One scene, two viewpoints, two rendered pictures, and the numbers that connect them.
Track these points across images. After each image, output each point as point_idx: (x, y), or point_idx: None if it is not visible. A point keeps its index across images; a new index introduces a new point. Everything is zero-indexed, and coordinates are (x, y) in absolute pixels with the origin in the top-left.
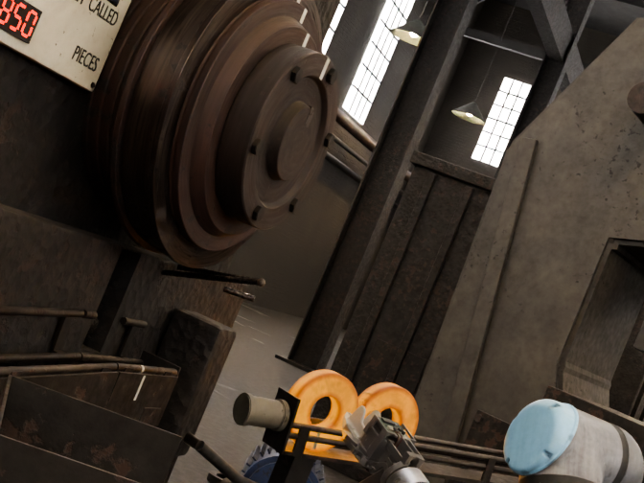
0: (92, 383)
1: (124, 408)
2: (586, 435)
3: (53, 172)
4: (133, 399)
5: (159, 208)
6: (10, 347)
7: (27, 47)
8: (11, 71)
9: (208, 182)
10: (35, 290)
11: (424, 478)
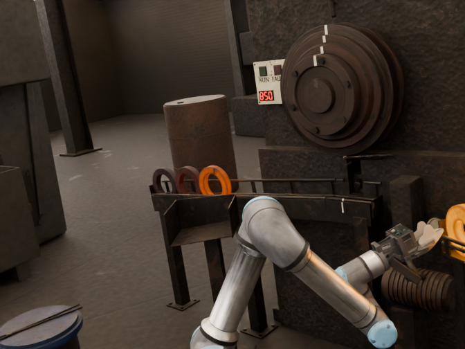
0: (311, 203)
1: (338, 215)
2: (245, 211)
3: None
4: (342, 212)
5: (304, 137)
6: (312, 192)
7: (275, 101)
8: (281, 108)
9: None
10: (311, 172)
11: (363, 255)
